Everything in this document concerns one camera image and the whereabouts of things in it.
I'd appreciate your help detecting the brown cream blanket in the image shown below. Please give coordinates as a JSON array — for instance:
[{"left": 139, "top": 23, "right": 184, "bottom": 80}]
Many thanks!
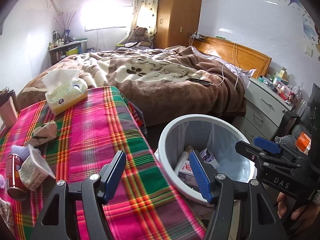
[{"left": 16, "top": 45, "right": 249, "bottom": 127}]

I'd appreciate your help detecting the patterned snack wrapper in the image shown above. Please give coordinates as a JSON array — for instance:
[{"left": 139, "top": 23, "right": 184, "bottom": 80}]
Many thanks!
[{"left": 0, "top": 198, "right": 14, "bottom": 232}]

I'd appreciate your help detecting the white nightstand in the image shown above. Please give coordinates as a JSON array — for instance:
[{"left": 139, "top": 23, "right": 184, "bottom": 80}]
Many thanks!
[{"left": 232, "top": 78, "right": 293, "bottom": 143}]

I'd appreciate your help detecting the pink brown travel mug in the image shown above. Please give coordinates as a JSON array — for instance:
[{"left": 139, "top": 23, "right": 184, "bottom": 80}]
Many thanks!
[{"left": 0, "top": 87, "right": 21, "bottom": 128}]

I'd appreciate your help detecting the green beige small carton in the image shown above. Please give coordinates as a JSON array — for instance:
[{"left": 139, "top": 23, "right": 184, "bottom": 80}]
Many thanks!
[{"left": 24, "top": 120, "right": 57, "bottom": 147}]

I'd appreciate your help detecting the purple white tissue box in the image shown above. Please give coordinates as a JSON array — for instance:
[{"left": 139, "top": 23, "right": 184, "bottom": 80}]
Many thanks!
[{"left": 200, "top": 148, "right": 219, "bottom": 169}]

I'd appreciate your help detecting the person right hand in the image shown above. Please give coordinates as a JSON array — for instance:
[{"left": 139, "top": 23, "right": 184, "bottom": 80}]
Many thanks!
[{"left": 277, "top": 192, "right": 319, "bottom": 224}]

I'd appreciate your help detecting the small white orange box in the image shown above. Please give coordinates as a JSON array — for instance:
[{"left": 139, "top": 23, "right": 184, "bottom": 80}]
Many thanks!
[{"left": 178, "top": 160, "right": 193, "bottom": 176}]

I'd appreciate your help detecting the wooden headboard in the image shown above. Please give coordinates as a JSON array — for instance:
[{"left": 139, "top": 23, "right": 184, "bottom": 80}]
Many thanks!
[{"left": 193, "top": 37, "right": 272, "bottom": 78}]

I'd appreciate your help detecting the wooden wardrobe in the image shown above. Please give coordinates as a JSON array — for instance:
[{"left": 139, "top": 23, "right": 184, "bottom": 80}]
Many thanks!
[{"left": 153, "top": 0, "right": 202, "bottom": 49}]

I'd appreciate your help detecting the white charging cable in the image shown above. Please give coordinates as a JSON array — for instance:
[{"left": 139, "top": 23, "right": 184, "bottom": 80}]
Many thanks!
[{"left": 209, "top": 42, "right": 241, "bottom": 91}]

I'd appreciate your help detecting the long white purple medicine box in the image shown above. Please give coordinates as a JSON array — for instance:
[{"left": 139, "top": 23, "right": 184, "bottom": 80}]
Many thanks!
[{"left": 174, "top": 151, "right": 190, "bottom": 175}]

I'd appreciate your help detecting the yellow tissue pack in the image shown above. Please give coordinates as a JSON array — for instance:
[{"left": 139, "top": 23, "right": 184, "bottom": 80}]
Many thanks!
[{"left": 42, "top": 69, "right": 88, "bottom": 116}]

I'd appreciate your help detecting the dark red drink can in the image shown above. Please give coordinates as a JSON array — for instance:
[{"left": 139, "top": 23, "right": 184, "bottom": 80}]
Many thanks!
[{"left": 6, "top": 154, "right": 28, "bottom": 202}]

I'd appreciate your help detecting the pink plaid tablecloth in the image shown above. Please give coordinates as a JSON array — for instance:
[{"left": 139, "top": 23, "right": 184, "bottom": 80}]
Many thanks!
[{"left": 1, "top": 87, "right": 205, "bottom": 239}]

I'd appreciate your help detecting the brown teddy bear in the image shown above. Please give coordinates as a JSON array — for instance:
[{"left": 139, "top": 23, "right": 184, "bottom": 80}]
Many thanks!
[{"left": 126, "top": 27, "right": 151, "bottom": 48}]

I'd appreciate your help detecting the cluttered shelf unit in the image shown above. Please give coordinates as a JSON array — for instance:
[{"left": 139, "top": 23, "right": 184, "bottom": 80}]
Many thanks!
[{"left": 48, "top": 39, "right": 87, "bottom": 66}]

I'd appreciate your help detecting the dried branches vase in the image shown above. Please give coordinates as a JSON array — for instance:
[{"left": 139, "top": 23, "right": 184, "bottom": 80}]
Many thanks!
[{"left": 54, "top": 10, "right": 77, "bottom": 40}]

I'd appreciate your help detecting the white trash bin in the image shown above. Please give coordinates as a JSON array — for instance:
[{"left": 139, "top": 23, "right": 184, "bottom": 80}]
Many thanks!
[{"left": 155, "top": 114, "right": 257, "bottom": 206}]

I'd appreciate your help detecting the patterned curtain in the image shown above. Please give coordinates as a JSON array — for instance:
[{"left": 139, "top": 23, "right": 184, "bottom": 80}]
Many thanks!
[{"left": 131, "top": 0, "right": 159, "bottom": 40}]

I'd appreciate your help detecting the black phone on bed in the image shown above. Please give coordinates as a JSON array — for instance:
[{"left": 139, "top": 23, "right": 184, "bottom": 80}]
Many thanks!
[{"left": 187, "top": 78, "right": 212, "bottom": 86}]

